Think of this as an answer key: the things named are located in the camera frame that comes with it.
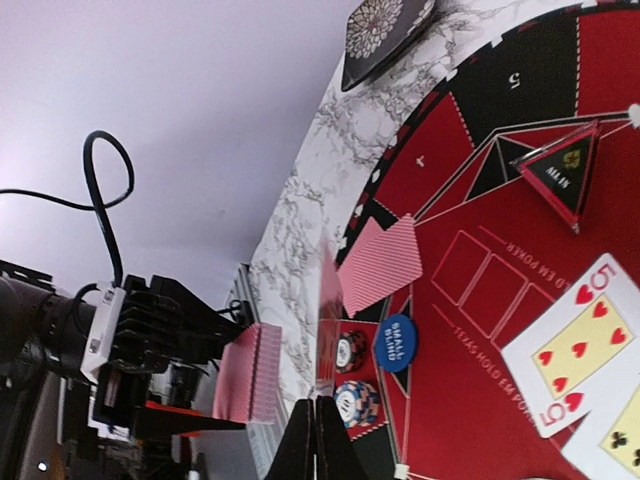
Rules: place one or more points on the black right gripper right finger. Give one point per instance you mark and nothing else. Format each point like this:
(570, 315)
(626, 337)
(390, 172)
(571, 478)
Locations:
(336, 458)

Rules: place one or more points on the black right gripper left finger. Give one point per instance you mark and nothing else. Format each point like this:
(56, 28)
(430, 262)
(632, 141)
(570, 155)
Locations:
(294, 459)

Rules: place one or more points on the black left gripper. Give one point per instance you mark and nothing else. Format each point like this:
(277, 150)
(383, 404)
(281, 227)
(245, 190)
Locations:
(133, 333)

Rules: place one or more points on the white blue poker chip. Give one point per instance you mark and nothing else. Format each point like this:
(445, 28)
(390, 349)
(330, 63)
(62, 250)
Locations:
(358, 403)

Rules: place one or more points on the red playing card deck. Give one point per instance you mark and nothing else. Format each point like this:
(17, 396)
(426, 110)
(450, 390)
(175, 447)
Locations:
(248, 377)

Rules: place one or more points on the red brown poker chip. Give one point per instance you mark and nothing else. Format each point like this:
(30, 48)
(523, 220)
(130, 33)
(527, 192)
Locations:
(351, 351)

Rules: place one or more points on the blue small blind button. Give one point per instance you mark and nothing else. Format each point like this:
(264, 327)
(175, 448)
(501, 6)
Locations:
(396, 343)

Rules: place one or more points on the five of hearts card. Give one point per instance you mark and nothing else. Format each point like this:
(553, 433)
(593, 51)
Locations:
(588, 339)

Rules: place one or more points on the face up playing card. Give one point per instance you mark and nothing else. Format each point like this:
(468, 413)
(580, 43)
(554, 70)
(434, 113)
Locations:
(606, 444)

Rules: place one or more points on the triangular all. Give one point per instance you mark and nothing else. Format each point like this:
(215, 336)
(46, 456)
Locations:
(561, 171)

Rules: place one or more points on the orange object beyond table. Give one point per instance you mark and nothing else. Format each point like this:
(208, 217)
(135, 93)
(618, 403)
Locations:
(193, 413)

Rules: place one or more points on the round red black poker mat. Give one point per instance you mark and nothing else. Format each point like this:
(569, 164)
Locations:
(495, 255)

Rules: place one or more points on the black floral box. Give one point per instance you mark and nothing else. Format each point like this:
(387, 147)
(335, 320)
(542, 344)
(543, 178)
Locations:
(377, 32)

